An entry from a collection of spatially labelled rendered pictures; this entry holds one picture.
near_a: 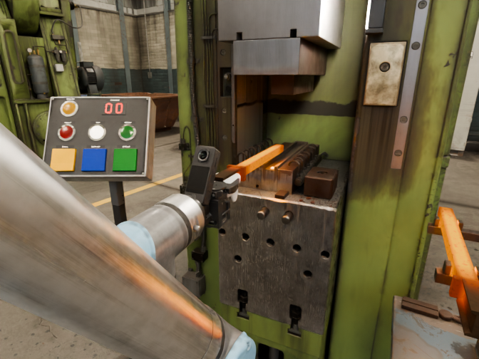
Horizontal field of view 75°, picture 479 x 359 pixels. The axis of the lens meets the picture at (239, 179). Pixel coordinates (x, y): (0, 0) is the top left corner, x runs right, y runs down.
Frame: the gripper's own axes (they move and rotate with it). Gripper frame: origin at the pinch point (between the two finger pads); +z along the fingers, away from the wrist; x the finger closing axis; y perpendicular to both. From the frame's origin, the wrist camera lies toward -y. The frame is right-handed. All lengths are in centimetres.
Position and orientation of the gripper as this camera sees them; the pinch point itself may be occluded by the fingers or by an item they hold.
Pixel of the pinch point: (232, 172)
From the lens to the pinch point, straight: 73.5
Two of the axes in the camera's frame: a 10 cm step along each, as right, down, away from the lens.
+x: 9.1, 1.4, -3.9
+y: 0.0, 9.4, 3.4
